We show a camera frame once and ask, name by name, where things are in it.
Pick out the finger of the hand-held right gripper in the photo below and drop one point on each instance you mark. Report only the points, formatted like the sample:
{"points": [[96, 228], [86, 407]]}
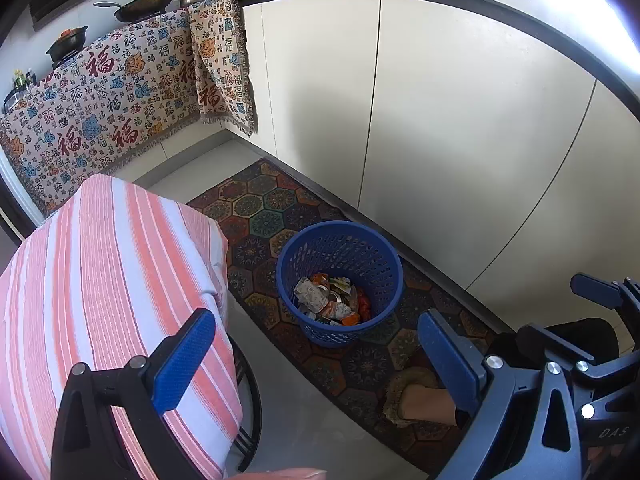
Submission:
{"points": [[595, 291], [555, 347]]}

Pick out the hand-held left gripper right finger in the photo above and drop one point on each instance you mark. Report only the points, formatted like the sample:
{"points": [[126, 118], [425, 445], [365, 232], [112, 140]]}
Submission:
{"points": [[447, 360]]}

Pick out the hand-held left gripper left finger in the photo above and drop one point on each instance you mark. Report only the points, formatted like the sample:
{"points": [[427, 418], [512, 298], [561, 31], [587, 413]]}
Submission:
{"points": [[182, 360]]}

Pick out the red snack wrapper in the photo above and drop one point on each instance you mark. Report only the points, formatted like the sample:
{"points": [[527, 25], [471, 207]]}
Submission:
{"points": [[365, 305]]}

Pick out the orange snack wrapper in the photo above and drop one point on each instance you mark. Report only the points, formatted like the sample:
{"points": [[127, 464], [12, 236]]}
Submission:
{"points": [[345, 317]]}

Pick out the white snack wrapper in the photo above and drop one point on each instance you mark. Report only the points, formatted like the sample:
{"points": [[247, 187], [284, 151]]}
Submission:
{"points": [[307, 292]]}

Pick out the blue plastic wastebasket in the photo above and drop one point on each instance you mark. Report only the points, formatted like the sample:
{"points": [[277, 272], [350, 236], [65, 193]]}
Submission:
{"points": [[300, 255]]}

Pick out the person's left hand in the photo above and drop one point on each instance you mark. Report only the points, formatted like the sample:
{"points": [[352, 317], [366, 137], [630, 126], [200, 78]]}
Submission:
{"points": [[285, 475]]}

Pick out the person's black trouser leg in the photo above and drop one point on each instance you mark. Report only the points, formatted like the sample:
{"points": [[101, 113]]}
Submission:
{"points": [[590, 332]]}

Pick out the person's foot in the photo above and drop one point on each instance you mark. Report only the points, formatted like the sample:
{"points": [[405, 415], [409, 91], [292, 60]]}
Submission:
{"points": [[425, 405]]}

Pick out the tan fluffy slipper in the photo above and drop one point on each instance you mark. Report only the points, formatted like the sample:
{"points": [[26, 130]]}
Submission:
{"points": [[400, 385]]}

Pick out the pink striped tablecloth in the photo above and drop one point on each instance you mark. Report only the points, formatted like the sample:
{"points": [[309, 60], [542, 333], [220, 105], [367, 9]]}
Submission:
{"points": [[100, 285]]}

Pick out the hexagon patterned rug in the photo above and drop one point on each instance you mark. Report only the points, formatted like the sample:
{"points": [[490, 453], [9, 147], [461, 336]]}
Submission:
{"points": [[260, 220]]}

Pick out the cream kitchen counter cabinet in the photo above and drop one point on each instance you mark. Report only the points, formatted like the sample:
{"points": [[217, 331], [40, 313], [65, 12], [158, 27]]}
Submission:
{"points": [[450, 110]]}

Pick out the wide printed cloth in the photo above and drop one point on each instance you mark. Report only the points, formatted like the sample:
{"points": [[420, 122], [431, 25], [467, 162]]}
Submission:
{"points": [[100, 110]]}

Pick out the narrow printed cloth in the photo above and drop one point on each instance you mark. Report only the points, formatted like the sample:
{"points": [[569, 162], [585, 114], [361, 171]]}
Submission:
{"points": [[220, 60]]}

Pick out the condiment bottle set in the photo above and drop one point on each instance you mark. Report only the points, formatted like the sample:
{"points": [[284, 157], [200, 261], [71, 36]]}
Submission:
{"points": [[20, 82]]}

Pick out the black pot orange lid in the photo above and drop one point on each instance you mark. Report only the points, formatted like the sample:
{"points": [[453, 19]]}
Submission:
{"points": [[67, 45]]}

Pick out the dark wok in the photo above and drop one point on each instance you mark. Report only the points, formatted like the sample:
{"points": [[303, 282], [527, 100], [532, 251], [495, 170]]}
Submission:
{"points": [[145, 5]]}

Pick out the black metal table frame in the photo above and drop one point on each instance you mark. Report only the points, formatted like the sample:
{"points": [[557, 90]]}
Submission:
{"points": [[257, 410]]}

